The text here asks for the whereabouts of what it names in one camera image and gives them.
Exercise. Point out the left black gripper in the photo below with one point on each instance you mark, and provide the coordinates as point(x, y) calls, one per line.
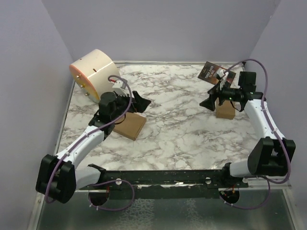
point(140, 103)

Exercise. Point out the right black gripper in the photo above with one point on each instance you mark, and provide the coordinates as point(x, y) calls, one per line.
point(209, 102)

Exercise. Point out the brown cardboard box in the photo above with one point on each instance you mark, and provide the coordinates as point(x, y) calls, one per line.
point(130, 126)

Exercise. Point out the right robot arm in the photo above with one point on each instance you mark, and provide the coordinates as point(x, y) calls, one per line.
point(272, 155)

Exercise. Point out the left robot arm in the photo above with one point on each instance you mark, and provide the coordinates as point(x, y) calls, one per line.
point(57, 177)

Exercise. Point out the small folded cardboard box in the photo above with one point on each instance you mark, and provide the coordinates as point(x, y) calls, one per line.
point(225, 111)

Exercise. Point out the dark book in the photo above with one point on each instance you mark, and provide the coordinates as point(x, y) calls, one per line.
point(210, 71)

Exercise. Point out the cream cylindrical drum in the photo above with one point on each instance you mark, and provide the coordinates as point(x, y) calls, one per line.
point(91, 73)

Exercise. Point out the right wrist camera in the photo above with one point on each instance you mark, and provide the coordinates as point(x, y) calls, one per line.
point(221, 75)

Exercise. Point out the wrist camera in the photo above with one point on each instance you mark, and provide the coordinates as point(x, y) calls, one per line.
point(221, 75)
point(119, 88)

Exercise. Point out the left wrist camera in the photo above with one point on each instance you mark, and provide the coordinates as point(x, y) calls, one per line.
point(119, 88)

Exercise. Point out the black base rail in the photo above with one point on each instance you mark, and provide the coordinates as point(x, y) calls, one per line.
point(165, 184)

